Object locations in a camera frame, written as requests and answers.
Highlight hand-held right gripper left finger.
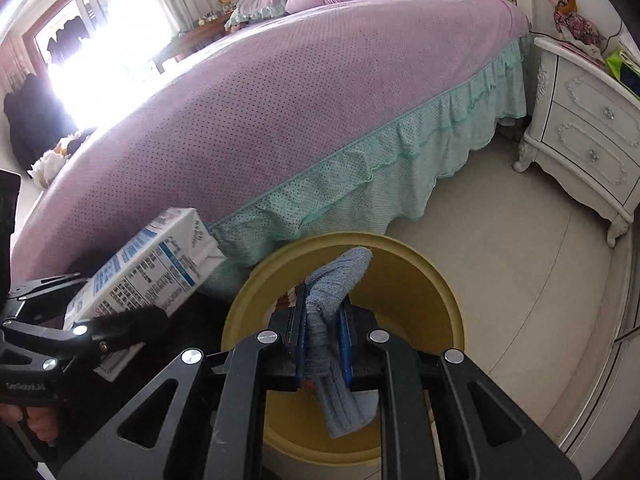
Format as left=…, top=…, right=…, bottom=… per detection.
left=55, top=282, right=313, bottom=480

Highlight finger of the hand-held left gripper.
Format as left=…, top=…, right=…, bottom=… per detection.
left=0, top=305, right=170, bottom=386
left=7, top=272, right=86, bottom=313

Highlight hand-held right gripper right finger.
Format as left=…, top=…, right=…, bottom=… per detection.
left=337, top=305, right=583, bottom=480

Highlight blue knitted sock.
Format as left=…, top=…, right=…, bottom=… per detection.
left=302, top=246, right=381, bottom=440

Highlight white blue milk carton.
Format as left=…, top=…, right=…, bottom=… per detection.
left=62, top=207, right=227, bottom=383

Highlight yellow plastic basin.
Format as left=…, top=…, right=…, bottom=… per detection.
left=221, top=231, right=466, bottom=466

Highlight person's left hand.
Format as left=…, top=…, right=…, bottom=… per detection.
left=0, top=402, right=62, bottom=445

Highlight white orange plush toy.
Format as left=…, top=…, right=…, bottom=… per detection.
left=27, top=132, right=96, bottom=187

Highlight black hanging coat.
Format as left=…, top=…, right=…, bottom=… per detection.
left=2, top=72, right=66, bottom=171

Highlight dark clothes on balcony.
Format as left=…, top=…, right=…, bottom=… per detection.
left=45, top=15, right=92, bottom=64

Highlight glass balcony door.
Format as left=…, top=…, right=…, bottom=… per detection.
left=30, top=0, right=181, bottom=68

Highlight purple bed with teal ruffles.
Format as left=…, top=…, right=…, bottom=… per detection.
left=10, top=0, right=533, bottom=301

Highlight wooden desk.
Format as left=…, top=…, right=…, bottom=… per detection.
left=150, top=12, right=236, bottom=75

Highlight white carved nightstand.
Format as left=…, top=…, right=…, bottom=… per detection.
left=514, top=36, right=640, bottom=248

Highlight purple pillow with teal ruffle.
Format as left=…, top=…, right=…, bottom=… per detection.
left=225, top=0, right=301, bottom=30

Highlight green plastic bag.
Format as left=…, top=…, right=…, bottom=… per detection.
left=606, top=35, right=640, bottom=96

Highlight doll in floral dress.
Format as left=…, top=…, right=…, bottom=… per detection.
left=547, top=0, right=608, bottom=55

